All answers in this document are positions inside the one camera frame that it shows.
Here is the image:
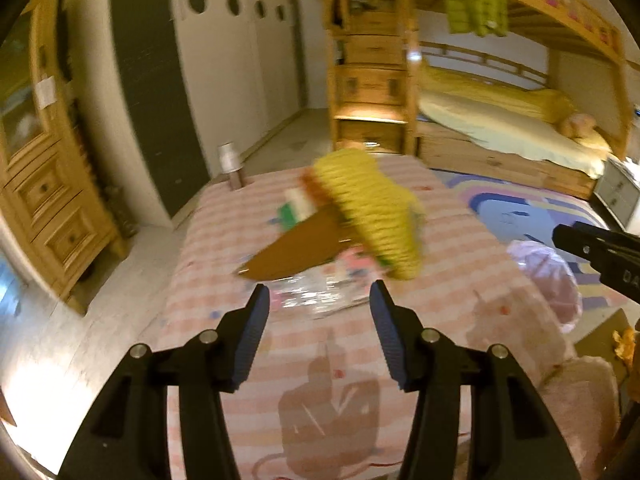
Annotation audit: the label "yellow blanket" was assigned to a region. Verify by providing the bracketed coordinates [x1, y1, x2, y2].
[420, 62, 576, 123]

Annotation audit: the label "small white cabinet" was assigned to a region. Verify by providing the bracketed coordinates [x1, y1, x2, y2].
[592, 157, 640, 233]

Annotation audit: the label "green and white packet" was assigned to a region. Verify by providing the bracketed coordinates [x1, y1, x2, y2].
[277, 187, 318, 226]

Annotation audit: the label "clear plastic snack packet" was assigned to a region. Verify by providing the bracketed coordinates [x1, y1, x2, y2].
[272, 265, 373, 318]

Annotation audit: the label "pale yellow bed sheet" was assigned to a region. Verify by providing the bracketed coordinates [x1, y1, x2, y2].
[417, 92, 608, 178]

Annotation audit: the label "wooden staircase drawers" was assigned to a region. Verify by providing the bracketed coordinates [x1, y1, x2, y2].
[322, 0, 421, 156]

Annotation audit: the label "white and brown bottle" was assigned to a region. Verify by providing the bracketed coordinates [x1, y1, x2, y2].
[218, 141, 246, 191]

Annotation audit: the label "wooden bunk bed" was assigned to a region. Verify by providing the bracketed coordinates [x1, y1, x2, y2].
[397, 0, 640, 201]

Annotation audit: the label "white paper tag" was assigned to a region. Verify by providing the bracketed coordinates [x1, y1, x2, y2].
[35, 77, 57, 109]

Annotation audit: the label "orange peels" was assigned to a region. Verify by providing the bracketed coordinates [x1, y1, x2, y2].
[612, 330, 640, 361]

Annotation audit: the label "pastel rainbow rug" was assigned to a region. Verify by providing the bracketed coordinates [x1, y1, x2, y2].
[430, 170, 640, 331]

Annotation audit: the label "yellow foam fruit net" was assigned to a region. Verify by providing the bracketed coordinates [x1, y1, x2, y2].
[312, 149, 426, 281]

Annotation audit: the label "tan plush toy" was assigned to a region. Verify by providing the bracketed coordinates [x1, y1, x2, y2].
[560, 114, 598, 138]

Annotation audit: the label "pink checked tablecloth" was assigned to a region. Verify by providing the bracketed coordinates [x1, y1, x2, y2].
[150, 155, 576, 480]

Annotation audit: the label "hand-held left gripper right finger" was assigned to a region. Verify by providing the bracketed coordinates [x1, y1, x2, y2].
[369, 280, 581, 480]

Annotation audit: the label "wooden glass-door cabinet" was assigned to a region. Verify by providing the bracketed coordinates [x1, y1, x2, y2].
[0, 0, 128, 316]

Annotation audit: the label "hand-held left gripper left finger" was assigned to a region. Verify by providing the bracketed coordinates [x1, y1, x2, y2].
[59, 283, 271, 480]

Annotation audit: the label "orange wrapper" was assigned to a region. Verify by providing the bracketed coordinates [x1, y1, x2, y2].
[301, 170, 328, 203]

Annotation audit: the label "wooden stool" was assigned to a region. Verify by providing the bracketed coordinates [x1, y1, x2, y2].
[572, 310, 640, 401]

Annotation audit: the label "brown paper bag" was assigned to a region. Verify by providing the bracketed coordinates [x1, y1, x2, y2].
[235, 205, 351, 281]

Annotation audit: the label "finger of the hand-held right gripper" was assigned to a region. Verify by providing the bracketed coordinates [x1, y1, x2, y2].
[552, 221, 613, 267]

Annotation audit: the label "white wardrobe with portholes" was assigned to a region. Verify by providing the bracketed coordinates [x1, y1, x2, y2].
[109, 0, 306, 218]

